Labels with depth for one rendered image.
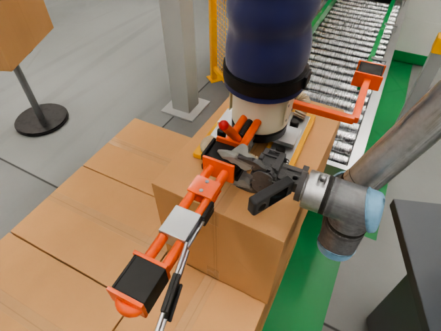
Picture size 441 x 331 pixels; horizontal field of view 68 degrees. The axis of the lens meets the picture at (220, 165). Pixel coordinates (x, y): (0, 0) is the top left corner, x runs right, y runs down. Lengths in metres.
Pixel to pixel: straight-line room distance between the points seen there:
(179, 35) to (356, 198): 1.87
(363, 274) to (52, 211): 1.54
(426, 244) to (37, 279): 1.29
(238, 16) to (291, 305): 1.40
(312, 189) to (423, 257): 0.55
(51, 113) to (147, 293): 2.50
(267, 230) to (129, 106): 2.22
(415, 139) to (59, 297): 1.15
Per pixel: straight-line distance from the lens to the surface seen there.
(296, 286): 1.83
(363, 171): 0.84
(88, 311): 1.25
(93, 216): 1.44
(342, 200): 0.73
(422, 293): 1.12
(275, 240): 0.84
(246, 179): 0.79
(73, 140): 2.70
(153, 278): 0.62
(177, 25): 2.35
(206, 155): 0.79
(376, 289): 1.96
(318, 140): 1.09
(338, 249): 0.83
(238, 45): 0.82
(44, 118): 2.96
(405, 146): 0.79
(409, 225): 1.23
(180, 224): 0.67
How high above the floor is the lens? 1.65
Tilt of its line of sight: 47 degrees down
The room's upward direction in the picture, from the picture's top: straight up
